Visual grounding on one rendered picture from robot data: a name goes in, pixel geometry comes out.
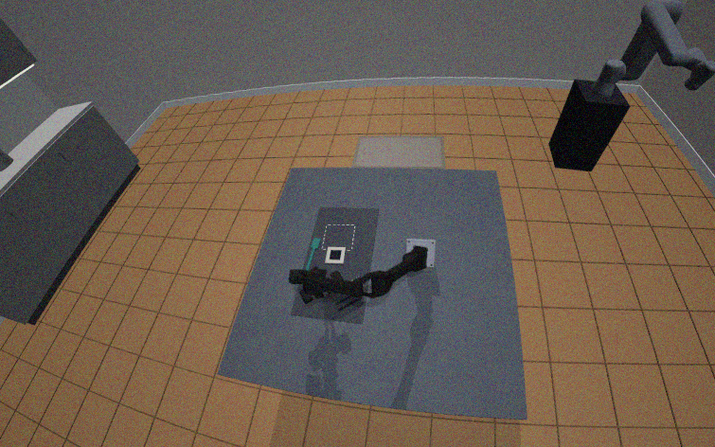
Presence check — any teal trowel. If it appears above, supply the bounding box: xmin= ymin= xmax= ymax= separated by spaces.
xmin=306 ymin=238 xmax=321 ymax=270

